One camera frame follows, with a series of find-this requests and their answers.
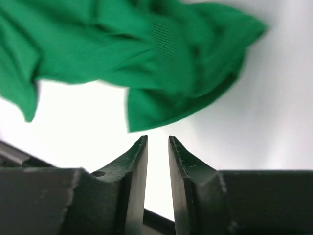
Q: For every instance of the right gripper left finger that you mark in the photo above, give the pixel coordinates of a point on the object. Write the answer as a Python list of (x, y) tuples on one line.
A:
[(111, 200)]

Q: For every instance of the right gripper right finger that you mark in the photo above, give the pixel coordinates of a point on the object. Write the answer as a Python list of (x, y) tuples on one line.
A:
[(199, 196)]

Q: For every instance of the green t shirt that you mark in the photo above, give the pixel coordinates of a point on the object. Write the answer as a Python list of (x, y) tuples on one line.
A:
[(174, 58)]

